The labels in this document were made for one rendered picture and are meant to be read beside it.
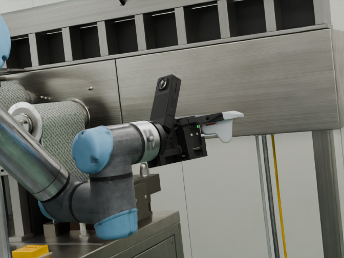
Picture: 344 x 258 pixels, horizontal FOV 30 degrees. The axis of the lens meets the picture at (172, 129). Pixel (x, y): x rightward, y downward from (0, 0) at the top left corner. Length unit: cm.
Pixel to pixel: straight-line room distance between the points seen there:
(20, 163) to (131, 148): 19
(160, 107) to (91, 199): 23
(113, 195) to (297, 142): 340
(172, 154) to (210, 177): 349
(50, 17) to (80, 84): 27
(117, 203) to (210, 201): 364
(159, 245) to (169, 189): 275
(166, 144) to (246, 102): 89
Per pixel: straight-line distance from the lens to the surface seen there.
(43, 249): 180
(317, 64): 197
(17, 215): 207
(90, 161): 107
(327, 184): 216
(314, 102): 197
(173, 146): 120
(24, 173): 114
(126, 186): 110
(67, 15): 236
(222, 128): 125
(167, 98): 121
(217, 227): 474
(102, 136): 107
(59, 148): 208
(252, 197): 459
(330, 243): 220
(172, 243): 218
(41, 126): 201
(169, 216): 216
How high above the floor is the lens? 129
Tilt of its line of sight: 3 degrees down
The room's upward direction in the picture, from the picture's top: 6 degrees counter-clockwise
